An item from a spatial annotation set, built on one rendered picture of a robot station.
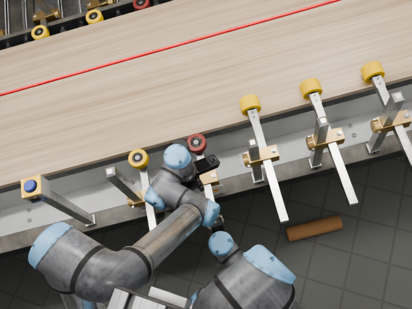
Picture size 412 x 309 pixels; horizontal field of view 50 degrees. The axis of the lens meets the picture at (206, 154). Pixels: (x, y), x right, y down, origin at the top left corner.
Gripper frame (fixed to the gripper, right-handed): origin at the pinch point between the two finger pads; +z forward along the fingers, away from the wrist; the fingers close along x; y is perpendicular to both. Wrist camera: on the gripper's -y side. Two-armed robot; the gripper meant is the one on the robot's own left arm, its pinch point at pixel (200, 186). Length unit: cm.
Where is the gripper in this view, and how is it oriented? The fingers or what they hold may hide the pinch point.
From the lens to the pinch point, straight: 160.9
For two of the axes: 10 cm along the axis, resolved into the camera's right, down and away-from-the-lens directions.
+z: 1.4, 3.7, 9.2
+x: 5.3, 7.5, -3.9
